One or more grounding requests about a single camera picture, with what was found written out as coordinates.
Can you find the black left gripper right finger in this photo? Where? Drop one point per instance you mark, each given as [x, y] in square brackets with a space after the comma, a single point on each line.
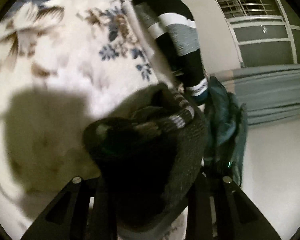
[223, 211]

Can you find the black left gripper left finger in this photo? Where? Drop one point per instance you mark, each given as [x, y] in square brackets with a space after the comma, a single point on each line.
[66, 216]

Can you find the black striped knit sweater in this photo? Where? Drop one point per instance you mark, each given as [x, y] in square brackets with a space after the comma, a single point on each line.
[149, 153]

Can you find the folded black grey clothes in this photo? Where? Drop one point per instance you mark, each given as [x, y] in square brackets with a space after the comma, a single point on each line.
[172, 26]

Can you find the dark teal folded blanket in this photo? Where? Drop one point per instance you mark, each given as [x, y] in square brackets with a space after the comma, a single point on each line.
[227, 123]

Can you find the grey green curtain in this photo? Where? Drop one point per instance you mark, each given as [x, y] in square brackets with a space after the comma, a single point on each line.
[270, 93]

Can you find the white floral bed blanket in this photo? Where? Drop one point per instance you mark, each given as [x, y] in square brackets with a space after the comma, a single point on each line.
[63, 65]

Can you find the barred window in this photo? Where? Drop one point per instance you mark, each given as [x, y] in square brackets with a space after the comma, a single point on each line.
[265, 32]

